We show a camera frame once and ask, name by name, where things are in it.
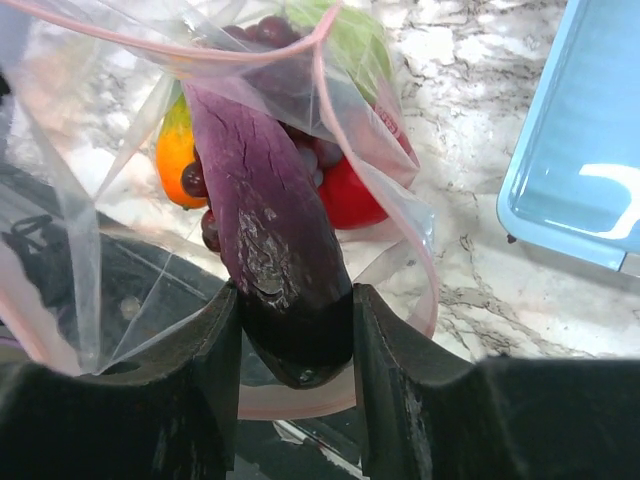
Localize clear pink zip top bag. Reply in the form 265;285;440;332
1;1;438;420

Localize red toy tomato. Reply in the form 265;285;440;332
318;156;388;230

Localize light blue plastic basket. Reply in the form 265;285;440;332
497;0;639;276

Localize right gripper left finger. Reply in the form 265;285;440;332
1;284;241;479

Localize green orange toy mango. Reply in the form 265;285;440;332
155;93;207;209

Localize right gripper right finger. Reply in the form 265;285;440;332
354;285;639;479

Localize dark red toy grapes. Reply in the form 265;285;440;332
179;14;346;254

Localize green toy cabbage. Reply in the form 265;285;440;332
277;1;399;110

